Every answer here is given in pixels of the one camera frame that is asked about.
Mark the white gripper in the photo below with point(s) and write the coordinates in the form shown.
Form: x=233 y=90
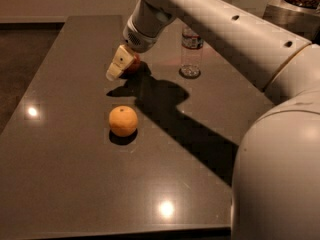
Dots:
x=139 y=39

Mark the red apple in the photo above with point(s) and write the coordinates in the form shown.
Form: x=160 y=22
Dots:
x=134 y=66

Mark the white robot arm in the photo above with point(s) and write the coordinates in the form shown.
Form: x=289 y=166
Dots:
x=276 y=176

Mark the orange fruit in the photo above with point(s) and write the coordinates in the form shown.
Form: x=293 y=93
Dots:
x=123 y=121

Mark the clear plastic water bottle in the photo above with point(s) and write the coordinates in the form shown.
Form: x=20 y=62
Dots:
x=191 y=53

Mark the metal snack dispenser stand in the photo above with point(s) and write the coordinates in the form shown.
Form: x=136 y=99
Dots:
x=301 y=21

